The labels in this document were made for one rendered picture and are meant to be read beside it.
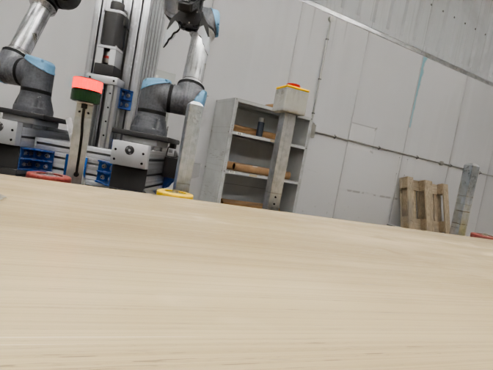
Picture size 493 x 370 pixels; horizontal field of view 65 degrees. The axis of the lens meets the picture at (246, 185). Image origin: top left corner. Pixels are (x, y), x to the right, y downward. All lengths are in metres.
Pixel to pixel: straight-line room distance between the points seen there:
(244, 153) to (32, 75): 2.66
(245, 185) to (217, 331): 3.91
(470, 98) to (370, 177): 2.21
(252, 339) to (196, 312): 0.04
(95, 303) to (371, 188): 5.08
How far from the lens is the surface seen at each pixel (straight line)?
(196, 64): 1.71
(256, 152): 4.15
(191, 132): 0.97
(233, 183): 4.06
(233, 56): 4.09
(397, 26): 5.63
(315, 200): 4.70
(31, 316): 0.24
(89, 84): 0.90
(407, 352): 0.28
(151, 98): 1.62
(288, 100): 1.05
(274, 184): 1.06
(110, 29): 1.85
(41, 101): 1.81
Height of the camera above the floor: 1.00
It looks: 3 degrees down
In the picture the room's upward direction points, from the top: 10 degrees clockwise
